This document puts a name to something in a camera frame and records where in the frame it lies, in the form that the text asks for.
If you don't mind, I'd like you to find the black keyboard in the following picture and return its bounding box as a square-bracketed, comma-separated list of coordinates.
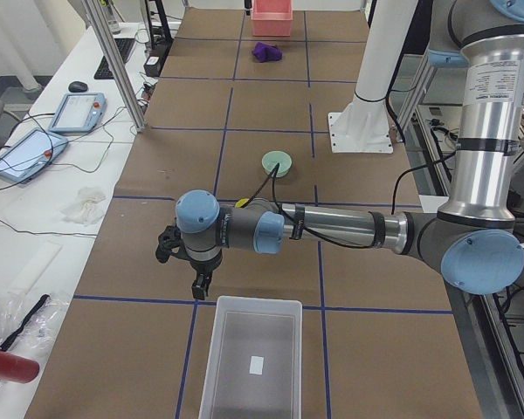
[93, 38, 137, 80]

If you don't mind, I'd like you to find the mint green bowl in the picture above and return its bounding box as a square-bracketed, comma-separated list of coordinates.
[261, 150, 293, 178]

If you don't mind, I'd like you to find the white foam strip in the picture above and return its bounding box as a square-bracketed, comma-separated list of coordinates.
[9, 241, 62, 295]

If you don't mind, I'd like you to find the purple cloth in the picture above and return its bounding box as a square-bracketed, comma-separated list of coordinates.
[252, 42, 283, 63]

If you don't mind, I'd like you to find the crumpled white tissue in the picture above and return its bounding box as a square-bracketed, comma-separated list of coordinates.
[60, 187, 106, 225]

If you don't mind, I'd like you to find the clear plastic bin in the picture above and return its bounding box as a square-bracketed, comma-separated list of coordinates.
[199, 296, 303, 418]

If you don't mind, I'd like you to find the yellow ball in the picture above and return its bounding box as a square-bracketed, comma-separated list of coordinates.
[235, 198, 251, 208]

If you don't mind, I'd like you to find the clear plastic bag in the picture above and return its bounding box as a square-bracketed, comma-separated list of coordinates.
[0, 292, 69, 362]

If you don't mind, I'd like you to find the teach pendant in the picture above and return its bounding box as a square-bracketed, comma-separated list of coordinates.
[48, 93, 107, 135]
[0, 128, 68, 183]

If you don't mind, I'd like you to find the black power adapter box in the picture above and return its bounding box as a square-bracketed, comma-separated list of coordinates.
[143, 56, 162, 78]

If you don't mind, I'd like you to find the black strap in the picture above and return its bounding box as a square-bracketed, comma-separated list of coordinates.
[0, 294, 52, 352]

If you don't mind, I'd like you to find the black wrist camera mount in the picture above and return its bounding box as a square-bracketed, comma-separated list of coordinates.
[155, 225, 186, 264]

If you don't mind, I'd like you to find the far teach pendant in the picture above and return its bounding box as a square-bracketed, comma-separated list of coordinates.
[48, 93, 107, 135]

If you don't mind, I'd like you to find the pink plastic bin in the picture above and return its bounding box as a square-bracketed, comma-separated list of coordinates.
[251, 0, 293, 37]

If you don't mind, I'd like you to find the aluminium frame post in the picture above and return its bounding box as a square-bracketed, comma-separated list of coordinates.
[81, 0, 146, 133]

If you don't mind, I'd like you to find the near teach pendant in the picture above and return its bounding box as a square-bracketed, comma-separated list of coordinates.
[0, 128, 68, 183]

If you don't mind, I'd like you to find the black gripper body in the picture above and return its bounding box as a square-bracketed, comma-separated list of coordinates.
[190, 257, 222, 276]

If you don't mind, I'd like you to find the white camera post with base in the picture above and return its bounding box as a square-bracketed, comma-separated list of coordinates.
[328, 0, 418, 154]

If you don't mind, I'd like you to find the black computer mouse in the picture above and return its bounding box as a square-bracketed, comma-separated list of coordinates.
[68, 81, 88, 93]

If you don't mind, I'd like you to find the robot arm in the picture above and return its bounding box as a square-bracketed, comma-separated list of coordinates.
[159, 1, 524, 299]

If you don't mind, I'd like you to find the red cylinder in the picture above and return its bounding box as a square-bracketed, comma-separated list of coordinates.
[0, 350, 40, 384]

